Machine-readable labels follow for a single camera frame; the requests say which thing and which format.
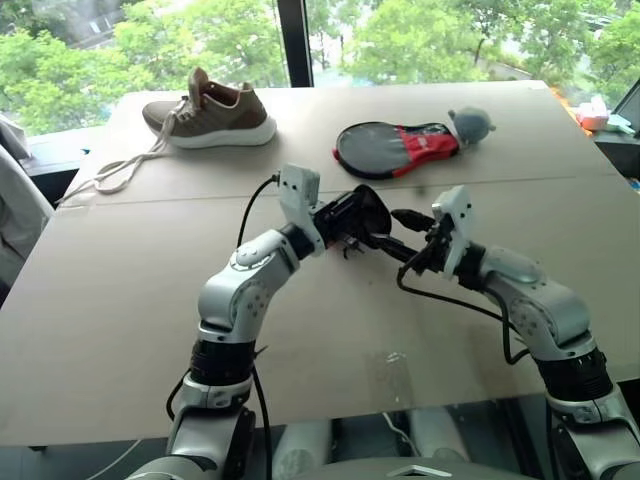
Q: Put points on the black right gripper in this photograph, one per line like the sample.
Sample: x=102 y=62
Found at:
x=436 y=247

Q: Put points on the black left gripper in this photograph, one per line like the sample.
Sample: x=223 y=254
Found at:
x=336 y=216

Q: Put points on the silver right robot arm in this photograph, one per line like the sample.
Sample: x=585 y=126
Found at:
x=545 y=305

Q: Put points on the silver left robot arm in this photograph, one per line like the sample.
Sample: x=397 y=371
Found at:
x=235 y=300

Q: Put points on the black and red paddle cover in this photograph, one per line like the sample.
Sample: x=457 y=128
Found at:
x=380 y=147

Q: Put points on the grey plush toy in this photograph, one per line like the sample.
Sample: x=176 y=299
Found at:
x=471 y=124

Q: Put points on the brown sneaker with white sole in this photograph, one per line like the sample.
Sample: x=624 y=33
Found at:
x=220 y=117

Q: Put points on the grey rounded robot leg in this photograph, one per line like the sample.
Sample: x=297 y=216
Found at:
x=302 y=445
x=440 y=432

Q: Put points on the pink box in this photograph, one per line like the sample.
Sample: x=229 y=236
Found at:
x=593 y=114

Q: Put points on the grey robot torso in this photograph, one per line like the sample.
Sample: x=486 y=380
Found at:
x=410 y=471

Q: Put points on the black monitor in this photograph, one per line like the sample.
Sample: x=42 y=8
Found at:
x=622 y=140

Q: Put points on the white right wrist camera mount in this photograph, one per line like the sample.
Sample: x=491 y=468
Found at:
x=456 y=212

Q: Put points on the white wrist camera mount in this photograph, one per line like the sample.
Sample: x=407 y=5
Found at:
x=456 y=212
x=296 y=192

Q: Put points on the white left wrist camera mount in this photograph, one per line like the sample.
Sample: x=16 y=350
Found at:
x=296 y=192

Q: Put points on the black window frame post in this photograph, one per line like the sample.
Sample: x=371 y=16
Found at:
x=296 y=42

